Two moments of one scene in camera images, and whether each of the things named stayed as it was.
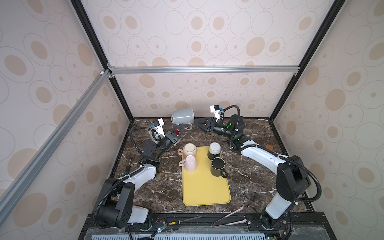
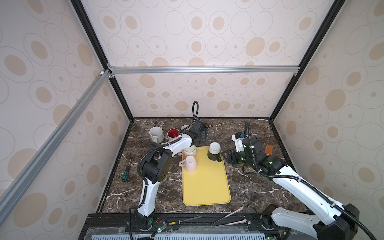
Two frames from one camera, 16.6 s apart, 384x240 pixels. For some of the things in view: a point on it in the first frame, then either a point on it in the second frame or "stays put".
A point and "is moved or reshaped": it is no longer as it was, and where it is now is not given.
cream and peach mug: x=188 y=149 stays put
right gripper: x=212 y=124 → x=231 y=154
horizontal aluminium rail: x=205 y=69 stays put
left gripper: x=175 y=140 → x=202 y=135
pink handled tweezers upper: x=235 y=212 stays put
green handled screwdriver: x=127 y=169 stays put
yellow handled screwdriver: x=178 y=222 stays put
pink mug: x=190 y=163 stays put
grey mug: x=186 y=116 is moved or reshaped
